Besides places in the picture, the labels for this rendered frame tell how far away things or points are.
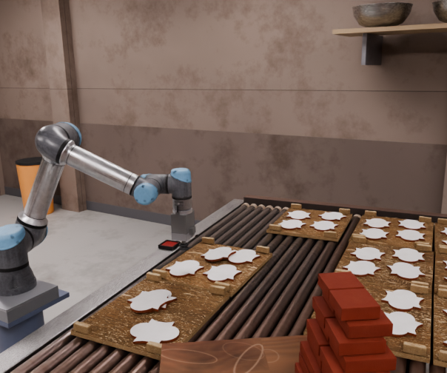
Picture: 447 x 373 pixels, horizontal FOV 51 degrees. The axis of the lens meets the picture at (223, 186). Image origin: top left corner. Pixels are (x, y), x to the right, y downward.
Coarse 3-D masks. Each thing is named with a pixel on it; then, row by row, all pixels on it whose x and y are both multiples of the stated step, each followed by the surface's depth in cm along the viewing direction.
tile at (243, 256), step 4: (236, 252) 199; (240, 252) 199; (244, 252) 199; (248, 252) 199; (252, 252) 199; (232, 256) 195; (236, 256) 195; (240, 256) 195; (244, 256) 195; (248, 256) 195; (252, 256) 195; (256, 256) 195; (260, 256) 196; (232, 260) 191; (236, 260) 191; (240, 260) 191; (244, 260) 191; (248, 260) 191; (252, 260) 192; (236, 264) 189; (240, 264) 189
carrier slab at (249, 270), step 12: (192, 252) 202; (204, 252) 202; (168, 264) 191; (204, 264) 190; (216, 264) 190; (228, 264) 190; (252, 264) 189; (168, 276) 180; (192, 276) 179; (204, 276) 179; (240, 276) 179; (204, 288) 170; (240, 288) 172
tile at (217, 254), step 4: (216, 248) 204; (220, 248) 203; (224, 248) 202; (228, 248) 202; (208, 252) 199; (212, 252) 198; (216, 252) 198; (220, 252) 197; (224, 252) 197; (228, 252) 196; (232, 252) 197; (204, 256) 196; (208, 256) 194; (212, 256) 194; (216, 256) 193; (220, 256) 193; (224, 256) 192; (228, 256) 193; (208, 260) 191; (212, 260) 190; (216, 260) 190; (220, 260) 191
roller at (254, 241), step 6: (282, 210) 266; (276, 216) 255; (270, 222) 246; (264, 228) 237; (258, 234) 228; (264, 234) 231; (252, 240) 221; (258, 240) 224; (246, 246) 213; (252, 246) 216; (132, 354) 133; (138, 354) 134; (126, 360) 130; (132, 360) 132; (138, 360) 133; (120, 366) 128; (126, 366) 129; (132, 366) 131; (108, 372) 126; (114, 372) 126; (120, 372) 126; (126, 372) 128
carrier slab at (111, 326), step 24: (144, 288) 170; (168, 288) 170; (192, 288) 170; (96, 312) 154; (120, 312) 153; (144, 312) 153; (168, 312) 153; (192, 312) 152; (96, 336) 140; (120, 336) 140; (192, 336) 142
